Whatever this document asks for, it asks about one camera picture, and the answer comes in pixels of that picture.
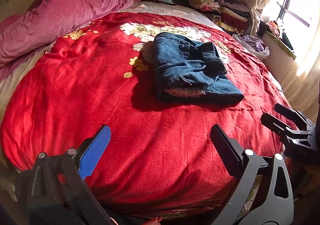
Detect blue denim pants lace trim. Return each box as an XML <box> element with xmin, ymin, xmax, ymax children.
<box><xmin>153</xmin><ymin>32</ymin><xmax>244</xmax><ymax>105</ymax></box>

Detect stack of folded clothes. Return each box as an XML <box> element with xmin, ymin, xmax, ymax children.
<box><xmin>189</xmin><ymin>0</ymin><xmax>252</xmax><ymax>35</ymax></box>

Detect red floral bed blanket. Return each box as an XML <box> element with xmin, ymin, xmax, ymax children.
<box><xmin>1</xmin><ymin>13</ymin><xmax>288</xmax><ymax>218</ymax></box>

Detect bag of purple clothes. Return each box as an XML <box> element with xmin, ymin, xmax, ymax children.
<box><xmin>232</xmin><ymin>33</ymin><xmax>270</xmax><ymax>60</ymax></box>

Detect pink duvet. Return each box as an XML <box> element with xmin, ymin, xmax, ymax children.
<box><xmin>1</xmin><ymin>0</ymin><xmax>136</xmax><ymax>79</ymax></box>

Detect cluttered window sill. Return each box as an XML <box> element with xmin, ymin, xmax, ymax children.
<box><xmin>257</xmin><ymin>21</ymin><xmax>296</xmax><ymax>60</ymax></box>

